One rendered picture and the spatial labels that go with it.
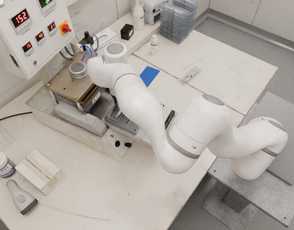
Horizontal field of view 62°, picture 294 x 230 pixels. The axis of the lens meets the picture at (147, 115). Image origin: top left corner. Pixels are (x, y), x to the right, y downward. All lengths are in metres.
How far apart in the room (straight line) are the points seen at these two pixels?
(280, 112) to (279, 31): 2.11
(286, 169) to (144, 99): 0.94
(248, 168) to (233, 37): 2.52
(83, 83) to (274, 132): 0.77
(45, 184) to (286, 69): 2.66
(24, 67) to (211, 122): 0.79
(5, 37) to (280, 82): 2.55
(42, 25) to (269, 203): 1.25
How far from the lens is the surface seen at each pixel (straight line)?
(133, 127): 1.08
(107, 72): 0.81
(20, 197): 1.26
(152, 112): 0.58
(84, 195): 1.25
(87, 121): 1.13
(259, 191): 1.33
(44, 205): 1.29
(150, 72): 1.64
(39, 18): 1.11
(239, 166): 0.94
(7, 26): 1.02
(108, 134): 1.18
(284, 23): 3.29
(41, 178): 1.24
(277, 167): 1.36
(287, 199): 1.37
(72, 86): 1.12
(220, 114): 0.60
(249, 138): 0.81
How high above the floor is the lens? 1.91
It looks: 55 degrees down
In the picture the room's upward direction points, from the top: 1 degrees counter-clockwise
